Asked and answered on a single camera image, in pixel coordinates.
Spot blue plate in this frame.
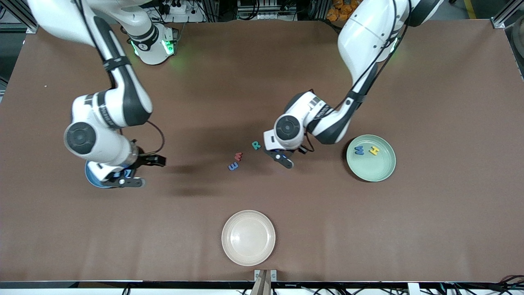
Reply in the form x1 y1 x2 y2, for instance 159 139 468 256
85 162 123 189

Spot green plate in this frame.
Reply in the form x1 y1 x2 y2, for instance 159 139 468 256
346 134 396 182

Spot beige plate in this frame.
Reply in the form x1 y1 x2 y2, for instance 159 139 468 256
221 210 276 266

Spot brown table cover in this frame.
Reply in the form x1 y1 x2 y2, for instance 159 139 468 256
0 20 524 283

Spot black equipment rack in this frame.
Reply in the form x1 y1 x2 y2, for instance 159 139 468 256
237 0 298 21

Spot orange packets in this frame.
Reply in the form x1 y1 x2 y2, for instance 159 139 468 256
326 0 357 22

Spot white power strip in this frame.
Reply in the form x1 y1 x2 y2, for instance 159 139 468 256
158 0 205 23

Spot metal table edge bracket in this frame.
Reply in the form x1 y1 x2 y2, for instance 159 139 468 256
254 269 278 282

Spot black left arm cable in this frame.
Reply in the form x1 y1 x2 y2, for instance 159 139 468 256
301 0 410 154

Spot camera mount pole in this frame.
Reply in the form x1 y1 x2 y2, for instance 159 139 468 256
251 270 272 295

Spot white table edge rail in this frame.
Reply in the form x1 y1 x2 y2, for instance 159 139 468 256
0 281 524 295

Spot aluminium frame profile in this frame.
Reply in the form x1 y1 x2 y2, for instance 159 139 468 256
491 0 524 29

